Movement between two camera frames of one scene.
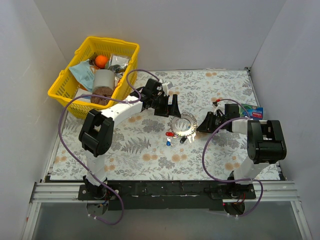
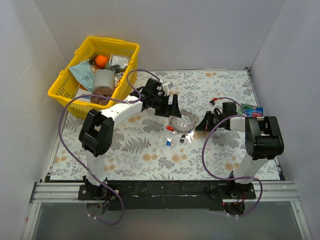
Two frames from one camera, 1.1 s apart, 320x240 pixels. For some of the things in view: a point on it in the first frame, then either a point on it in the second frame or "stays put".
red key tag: x=170 y=134 -> x=170 y=128
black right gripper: x=212 y=120 stays put
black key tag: x=183 y=139 stays put
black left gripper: x=166 y=107 stays put
